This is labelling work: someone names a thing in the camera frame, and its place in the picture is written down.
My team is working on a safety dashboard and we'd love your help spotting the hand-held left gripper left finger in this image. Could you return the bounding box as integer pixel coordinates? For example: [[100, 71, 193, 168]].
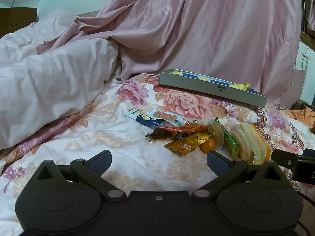
[[30, 150, 128, 201]]

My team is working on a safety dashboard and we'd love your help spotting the dark brown object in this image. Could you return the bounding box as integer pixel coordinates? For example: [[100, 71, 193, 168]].
[[290, 99, 309, 111]]

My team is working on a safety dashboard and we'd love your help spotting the yellow orange cracker packet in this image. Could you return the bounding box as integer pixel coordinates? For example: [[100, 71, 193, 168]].
[[233, 123, 271, 166]]

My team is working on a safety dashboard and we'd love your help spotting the pale pink duvet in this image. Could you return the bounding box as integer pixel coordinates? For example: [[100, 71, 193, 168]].
[[0, 8, 123, 151]]

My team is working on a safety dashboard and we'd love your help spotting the dark blue stick packet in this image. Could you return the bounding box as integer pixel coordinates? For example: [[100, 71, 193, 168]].
[[125, 108, 170, 129]]

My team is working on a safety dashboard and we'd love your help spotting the small orange fruit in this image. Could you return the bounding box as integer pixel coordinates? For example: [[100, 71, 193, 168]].
[[199, 138, 217, 153]]

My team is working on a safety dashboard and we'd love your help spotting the grey cardboard box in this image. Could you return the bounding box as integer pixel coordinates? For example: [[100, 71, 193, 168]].
[[159, 68, 268, 108]]

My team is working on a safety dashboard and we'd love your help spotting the green cracker packet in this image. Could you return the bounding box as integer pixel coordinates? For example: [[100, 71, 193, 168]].
[[207, 117, 240, 158]]

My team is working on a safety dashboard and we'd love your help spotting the pink satin sheet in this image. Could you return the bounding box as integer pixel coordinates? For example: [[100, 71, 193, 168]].
[[37, 0, 303, 104]]

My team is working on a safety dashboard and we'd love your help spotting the wooden headboard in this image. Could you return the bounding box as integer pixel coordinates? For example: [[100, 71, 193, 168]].
[[0, 7, 38, 39]]

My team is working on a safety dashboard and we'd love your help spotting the clear packet of pink sausages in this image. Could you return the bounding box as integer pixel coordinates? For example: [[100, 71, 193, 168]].
[[150, 110, 184, 126]]

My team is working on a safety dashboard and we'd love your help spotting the golden foil snack packet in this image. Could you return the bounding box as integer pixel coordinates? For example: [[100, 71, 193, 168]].
[[164, 133, 212, 157]]

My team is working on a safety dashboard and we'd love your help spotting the floral bed sheet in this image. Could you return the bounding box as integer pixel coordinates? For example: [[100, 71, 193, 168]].
[[0, 75, 315, 236]]

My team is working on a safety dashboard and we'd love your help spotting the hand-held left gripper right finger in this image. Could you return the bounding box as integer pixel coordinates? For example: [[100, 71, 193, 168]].
[[191, 150, 291, 201]]

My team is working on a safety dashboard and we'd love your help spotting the black cable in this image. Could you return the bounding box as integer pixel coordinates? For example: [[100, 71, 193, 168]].
[[295, 191, 315, 202]]

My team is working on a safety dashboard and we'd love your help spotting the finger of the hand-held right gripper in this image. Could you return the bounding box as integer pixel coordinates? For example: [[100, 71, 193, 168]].
[[271, 149, 304, 170]]

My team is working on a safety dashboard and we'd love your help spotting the orange cloth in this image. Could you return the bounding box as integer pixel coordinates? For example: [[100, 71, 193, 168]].
[[281, 106, 315, 134]]

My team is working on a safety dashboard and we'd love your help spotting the red and brown snack packet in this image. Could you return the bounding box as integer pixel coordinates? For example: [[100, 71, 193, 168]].
[[145, 124, 207, 143]]

